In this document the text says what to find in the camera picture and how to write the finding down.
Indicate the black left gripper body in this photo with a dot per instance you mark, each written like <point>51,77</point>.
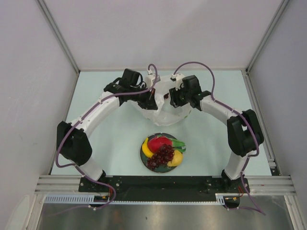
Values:
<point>142,98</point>

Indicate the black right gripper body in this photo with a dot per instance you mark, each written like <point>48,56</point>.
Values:
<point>180,97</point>

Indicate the white plastic bag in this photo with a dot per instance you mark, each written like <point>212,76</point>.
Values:
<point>166,114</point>

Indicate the fake watermelon slice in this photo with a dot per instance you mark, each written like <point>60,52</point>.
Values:
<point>158,141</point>

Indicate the fake yellow banana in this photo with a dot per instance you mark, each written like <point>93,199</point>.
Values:
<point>147,152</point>

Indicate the fake red grapes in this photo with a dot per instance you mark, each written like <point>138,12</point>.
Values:
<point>161,157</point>

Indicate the fake yellow lemon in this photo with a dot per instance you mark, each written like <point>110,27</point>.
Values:
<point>177,159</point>

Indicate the blue ceramic plate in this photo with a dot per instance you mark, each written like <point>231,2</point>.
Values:
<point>161,169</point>

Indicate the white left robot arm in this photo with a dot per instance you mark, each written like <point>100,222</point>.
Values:
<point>73,137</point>

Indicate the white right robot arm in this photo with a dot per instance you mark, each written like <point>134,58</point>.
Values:
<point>244,133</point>

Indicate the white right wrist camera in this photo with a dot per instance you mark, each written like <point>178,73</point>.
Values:
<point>178,79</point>

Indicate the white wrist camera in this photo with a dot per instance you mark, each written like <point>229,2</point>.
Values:
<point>149,80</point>
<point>178,79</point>

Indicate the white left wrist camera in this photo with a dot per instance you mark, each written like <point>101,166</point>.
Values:
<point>149,80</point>

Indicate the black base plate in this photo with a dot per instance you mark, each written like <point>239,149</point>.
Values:
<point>174,188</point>

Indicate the aluminium frame rail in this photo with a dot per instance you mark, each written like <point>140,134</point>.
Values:
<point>259,185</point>

